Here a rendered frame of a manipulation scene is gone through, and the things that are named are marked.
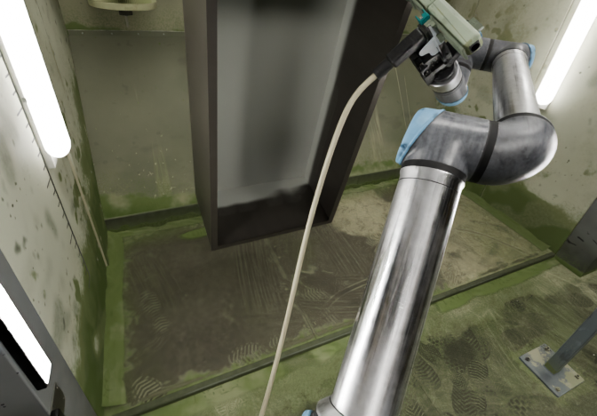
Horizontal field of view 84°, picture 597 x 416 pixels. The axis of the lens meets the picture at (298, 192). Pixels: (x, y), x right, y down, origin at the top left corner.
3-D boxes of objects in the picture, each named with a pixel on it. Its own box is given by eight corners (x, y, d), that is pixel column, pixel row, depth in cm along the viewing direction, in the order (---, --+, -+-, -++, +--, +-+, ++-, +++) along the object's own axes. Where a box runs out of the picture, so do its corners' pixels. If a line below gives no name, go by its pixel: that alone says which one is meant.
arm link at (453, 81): (468, 78, 94) (449, 55, 98) (465, 69, 90) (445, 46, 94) (439, 99, 97) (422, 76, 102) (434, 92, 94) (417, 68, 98)
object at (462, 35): (402, 111, 81) (493, 40, 71) (395, 103, 77) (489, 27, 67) (324, 4, 104) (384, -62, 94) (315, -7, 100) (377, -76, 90)
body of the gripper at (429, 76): (420, 71, 85) (432, 92, 94) (451, 47, 81) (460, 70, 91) (405, 52, 88) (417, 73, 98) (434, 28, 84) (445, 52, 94)
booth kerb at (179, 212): (109, 236, 206) (104, 220, 198) (109, 234, 207) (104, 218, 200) (439, 172, 306) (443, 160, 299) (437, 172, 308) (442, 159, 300)
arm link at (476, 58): (485, 44, 106) (474, 82, 106) (448, 38, 109) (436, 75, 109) (494, 28, 97) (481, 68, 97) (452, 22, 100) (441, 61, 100)
